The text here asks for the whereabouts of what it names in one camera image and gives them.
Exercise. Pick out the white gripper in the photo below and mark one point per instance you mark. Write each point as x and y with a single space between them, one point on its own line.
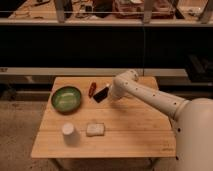
109 87

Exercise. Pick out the beige sponge block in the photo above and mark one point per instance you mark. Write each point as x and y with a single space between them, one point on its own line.
95 129

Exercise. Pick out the wooden table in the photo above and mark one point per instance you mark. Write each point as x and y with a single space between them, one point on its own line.
133 129

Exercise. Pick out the green ceramic bowl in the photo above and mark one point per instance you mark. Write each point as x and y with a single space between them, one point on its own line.
66 99

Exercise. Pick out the red sausage toy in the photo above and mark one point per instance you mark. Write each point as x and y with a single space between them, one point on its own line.
92 89

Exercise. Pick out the black rectangular block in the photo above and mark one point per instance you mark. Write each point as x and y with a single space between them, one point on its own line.
101 95

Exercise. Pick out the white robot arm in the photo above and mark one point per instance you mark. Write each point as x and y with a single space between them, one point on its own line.
194 119

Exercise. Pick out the white paper cup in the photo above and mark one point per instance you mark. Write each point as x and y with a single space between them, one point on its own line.
68 130

